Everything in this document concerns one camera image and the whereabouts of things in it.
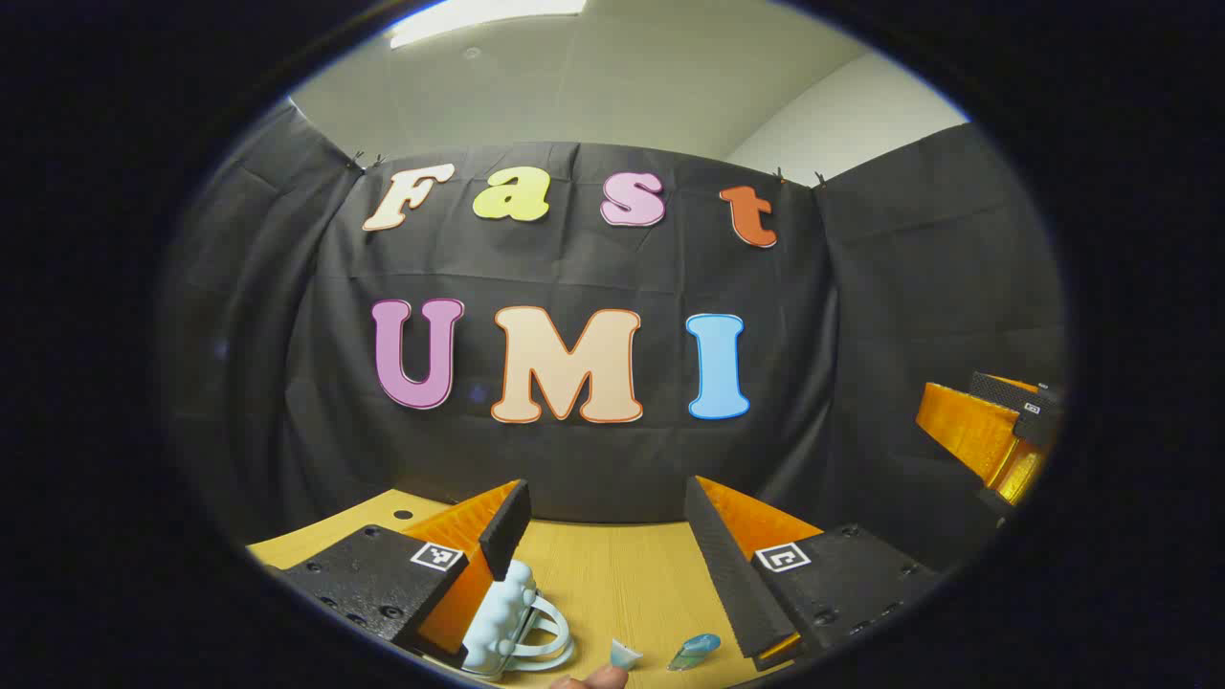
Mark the ceiling light panel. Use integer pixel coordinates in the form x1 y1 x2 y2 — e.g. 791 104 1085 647
388 0 587 49

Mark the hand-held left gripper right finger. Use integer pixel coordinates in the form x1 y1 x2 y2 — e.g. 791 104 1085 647
684 476 945 671

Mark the black backdrop cloth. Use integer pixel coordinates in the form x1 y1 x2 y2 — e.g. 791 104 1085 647
158 100 1068 575

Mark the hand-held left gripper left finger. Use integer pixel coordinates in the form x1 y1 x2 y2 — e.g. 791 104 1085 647
260 479 533 669

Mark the pale blue suitcase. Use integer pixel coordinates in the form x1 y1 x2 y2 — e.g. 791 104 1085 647
461 559 576 680

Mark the teal skin care tube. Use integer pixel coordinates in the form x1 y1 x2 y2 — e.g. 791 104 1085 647
667 633 723 672

